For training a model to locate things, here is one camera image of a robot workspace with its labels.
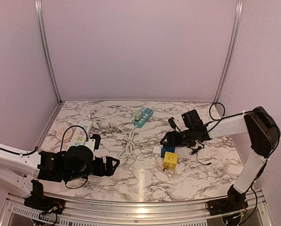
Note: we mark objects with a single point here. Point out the yellow cube socket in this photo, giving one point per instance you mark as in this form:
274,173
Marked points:
170,160

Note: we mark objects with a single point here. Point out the green usb charger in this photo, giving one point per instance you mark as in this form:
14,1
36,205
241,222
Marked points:
138,116

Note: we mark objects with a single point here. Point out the front aluminium rail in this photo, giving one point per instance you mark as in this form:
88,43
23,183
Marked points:
87,212

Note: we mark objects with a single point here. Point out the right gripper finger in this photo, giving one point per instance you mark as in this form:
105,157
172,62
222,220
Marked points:
169,143
168,135

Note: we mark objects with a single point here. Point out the aluminium frame post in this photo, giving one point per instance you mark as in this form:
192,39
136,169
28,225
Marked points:
231,49
45,47

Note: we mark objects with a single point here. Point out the white usb charger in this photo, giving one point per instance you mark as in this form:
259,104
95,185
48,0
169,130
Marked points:
157,151

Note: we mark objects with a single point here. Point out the blue cube socket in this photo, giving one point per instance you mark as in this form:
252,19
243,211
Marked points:
165,149

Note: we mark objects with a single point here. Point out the white multicolour power strip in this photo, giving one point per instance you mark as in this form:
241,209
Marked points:
79,137

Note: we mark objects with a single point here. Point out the right aluminium frame post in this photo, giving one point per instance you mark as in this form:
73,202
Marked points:
231,49

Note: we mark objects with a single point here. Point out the left aluminium frame post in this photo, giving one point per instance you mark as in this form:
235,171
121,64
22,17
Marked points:
45,47

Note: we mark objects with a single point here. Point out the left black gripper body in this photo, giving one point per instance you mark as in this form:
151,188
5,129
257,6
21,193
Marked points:
99,171

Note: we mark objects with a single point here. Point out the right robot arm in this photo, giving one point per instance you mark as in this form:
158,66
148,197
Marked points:
260,127

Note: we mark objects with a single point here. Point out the teal power strip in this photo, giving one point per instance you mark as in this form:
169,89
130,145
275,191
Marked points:
127,152

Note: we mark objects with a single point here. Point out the black power adapter with cable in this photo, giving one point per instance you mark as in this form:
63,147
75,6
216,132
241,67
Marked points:
195,151

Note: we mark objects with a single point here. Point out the pink round socket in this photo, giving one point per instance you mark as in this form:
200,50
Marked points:
68,134

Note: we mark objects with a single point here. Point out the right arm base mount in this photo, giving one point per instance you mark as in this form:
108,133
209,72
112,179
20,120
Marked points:
223,206

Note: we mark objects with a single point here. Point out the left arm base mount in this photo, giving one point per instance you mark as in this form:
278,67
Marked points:
45,204

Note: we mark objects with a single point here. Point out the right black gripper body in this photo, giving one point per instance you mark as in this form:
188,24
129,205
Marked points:
183,140

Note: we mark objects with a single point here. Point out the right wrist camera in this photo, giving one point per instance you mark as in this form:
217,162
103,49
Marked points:
173,125

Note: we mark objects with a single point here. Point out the light blue usb charger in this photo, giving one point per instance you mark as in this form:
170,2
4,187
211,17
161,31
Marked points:
144,111

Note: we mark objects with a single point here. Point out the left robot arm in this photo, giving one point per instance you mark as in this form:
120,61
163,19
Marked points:
78,162

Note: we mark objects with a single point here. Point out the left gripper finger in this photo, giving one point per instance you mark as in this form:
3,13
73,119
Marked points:
110,168
111,160

